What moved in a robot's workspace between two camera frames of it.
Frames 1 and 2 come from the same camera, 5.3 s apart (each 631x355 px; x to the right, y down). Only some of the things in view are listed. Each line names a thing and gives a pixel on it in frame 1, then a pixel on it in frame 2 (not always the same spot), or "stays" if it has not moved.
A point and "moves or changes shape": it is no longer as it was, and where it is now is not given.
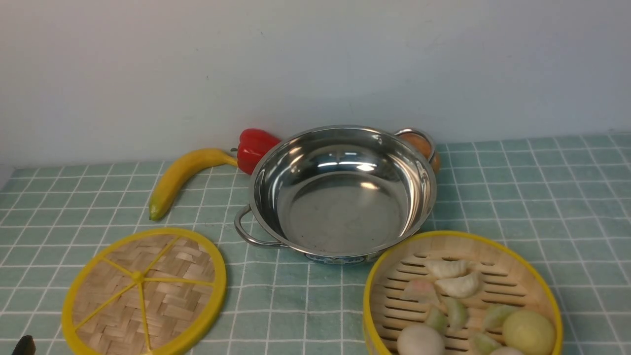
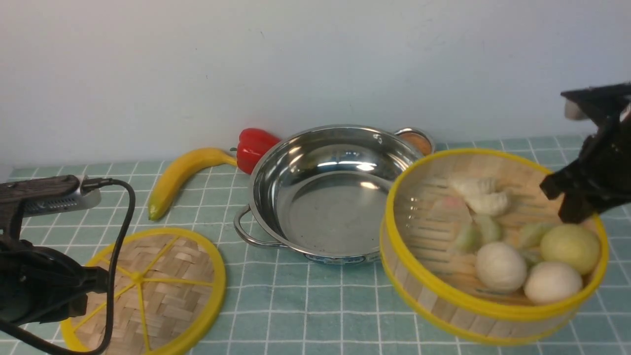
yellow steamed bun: (533, 332) -> (573, 244)
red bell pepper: (253, 143) stays
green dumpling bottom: (484, 343) -> (531, 255)
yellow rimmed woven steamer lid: (154, 291) stays
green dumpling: (437, 319) -> (470, 242)
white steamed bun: (420, 339) -> (500, 267)
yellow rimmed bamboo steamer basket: (462, 284) moves or changes shape
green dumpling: (456, 314) -> (487, 227)
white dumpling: (463, 287) -> (487, 203)
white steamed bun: (507, 350) -> (552, 282)
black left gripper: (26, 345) -> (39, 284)
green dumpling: (496, 313) -> (532, 234)
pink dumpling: (421, 291) -> (453, 209)
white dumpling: (440, 268) -> (472, 187)
